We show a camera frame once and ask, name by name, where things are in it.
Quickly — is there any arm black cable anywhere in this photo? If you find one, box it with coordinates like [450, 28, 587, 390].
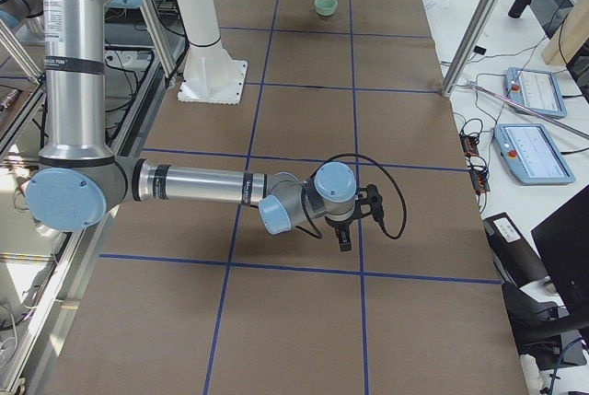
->
[301, 151, 409, 240]

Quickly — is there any black monitor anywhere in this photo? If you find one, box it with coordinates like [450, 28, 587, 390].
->
[531, 187, 588, 313]

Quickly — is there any orange black electronics strip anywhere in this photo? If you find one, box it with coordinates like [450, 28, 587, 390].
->
[459, 132, 490, 195]

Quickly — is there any lower blue teach pendant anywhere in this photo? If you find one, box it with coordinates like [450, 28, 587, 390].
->
[493, 123, 575, 185]

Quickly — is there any left aluminium frame rack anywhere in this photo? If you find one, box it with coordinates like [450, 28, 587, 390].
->
[0, 0, 190, 395]

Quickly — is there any blue teach pendant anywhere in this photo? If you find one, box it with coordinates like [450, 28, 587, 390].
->
[505, 67, 567, 119]
[493, 123, 575, 185]

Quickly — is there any upper blue teach pendant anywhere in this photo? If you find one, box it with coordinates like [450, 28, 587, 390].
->
[505, 67, 567, 119]

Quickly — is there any aluminium frame post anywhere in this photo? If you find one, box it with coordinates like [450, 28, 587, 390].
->
[440, 0, 498, 98]

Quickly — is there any mint green bowl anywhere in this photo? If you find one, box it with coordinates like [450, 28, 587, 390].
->
[314, 0, 339, 17]

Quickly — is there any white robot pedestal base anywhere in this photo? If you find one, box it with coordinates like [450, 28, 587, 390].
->
[176, 0, 248, 105]

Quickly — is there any black cardboard box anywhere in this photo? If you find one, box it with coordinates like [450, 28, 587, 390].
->
[482, 213, 549, 287]

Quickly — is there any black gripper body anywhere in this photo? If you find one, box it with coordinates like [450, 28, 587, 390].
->
[325, 216, 354, 234]

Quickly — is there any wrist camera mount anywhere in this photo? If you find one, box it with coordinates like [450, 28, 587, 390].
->
[353, 184, 385, 227]

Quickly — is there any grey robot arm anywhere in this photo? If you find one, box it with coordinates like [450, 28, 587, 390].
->
[25, 0, 359, 251]

